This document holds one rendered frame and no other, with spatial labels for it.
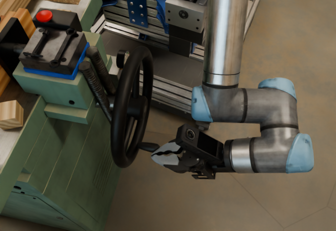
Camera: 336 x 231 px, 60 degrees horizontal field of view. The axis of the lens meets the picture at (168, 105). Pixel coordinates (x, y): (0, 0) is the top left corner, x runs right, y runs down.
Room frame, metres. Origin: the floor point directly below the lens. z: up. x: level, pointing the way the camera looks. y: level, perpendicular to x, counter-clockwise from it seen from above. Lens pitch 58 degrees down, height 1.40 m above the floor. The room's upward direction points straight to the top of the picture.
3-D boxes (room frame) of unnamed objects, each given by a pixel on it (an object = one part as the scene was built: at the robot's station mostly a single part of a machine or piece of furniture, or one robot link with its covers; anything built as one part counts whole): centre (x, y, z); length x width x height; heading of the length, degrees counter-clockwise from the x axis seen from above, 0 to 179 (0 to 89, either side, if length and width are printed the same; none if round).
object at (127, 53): (0.64, 0.15, 0.65); 0.06 x 0.04 x 0.08; 169
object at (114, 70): (0.66, 0.22, 0.58); 0.12 x 0.08 x 0.08; 79
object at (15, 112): (0.28, 0.30, 0.92); 0.04 x 0.04 x 0.03; 13
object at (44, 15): (0.44, 0.24, 1.02); 0.03 x 0.03 x 0.01
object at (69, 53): (0.41, 0.22, 0.99); 0.13 x 0.11 x 0.06; 169
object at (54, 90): (0.40, 0.22, 0.91); 0.15 x 0.14 x 0.09; 169
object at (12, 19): (0.42, 0.29, 0.95); 0.09 x 0.07 x 0.09; 169
